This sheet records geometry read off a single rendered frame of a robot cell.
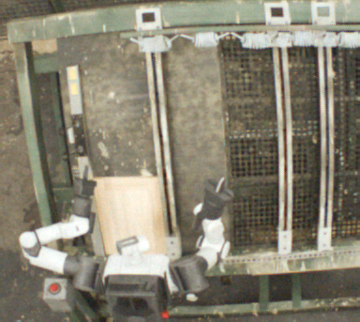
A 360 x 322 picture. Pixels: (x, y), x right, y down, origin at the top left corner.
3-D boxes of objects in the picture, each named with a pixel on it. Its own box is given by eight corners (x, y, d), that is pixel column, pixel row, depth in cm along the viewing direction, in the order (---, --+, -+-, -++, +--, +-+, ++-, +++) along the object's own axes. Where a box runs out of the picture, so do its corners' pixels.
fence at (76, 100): (97, 252, 317) (95, 255, 313) (68, 65, 282) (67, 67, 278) (106, 252, 316) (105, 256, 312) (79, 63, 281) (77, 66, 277)
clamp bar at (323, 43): (313, 243, 304) (316, 269, 281) (307, -2, 260) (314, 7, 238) (332, 242, 302) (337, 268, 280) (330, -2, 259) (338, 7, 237)
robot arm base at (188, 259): (213, 283, 263) (206, 290, 252) (185, 290, 266) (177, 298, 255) (201, 251, 263) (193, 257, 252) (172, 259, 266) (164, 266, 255)
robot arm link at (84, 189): (67, 176, 276) (64, 203, 276) (82, 181, 270) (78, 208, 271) (88, 177, 286) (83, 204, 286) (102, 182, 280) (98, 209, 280)
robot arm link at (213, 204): (226, 206, 242) (219, 223, 252) (239, 190, 248) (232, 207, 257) (198, 188, 246) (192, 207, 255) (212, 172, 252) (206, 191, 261)
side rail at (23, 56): (53, 245, 325) (49, 255, 315) (20, 37, 285) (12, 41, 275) (64, 245, 324) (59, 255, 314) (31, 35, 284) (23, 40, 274)
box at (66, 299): (53, 312, 313) (42, 299, 298) (55, 291, 320) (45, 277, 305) (75, 313, 311) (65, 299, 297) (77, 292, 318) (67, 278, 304)
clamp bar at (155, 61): (165, 252, 312) (158, 277, 290) (139, 6, 269) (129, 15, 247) (186, 252, 311) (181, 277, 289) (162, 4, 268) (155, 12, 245)
